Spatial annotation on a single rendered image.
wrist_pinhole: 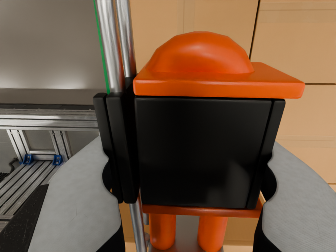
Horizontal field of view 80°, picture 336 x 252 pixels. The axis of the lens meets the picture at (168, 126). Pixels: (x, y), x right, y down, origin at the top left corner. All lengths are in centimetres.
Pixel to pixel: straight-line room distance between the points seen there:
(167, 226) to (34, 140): 129
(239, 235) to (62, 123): 103
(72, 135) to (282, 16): 111
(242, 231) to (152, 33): 55
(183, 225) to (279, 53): 60
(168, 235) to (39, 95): 141
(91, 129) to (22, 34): 65
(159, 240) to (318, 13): 68
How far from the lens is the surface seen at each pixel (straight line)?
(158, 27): 64
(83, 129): 120
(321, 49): 76
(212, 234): 17
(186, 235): 20
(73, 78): 137
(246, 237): 47
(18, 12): 146
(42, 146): 142
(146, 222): 20
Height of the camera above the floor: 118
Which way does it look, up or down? 63 degrees down
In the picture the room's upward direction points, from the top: 174 degrees counter-clockwise
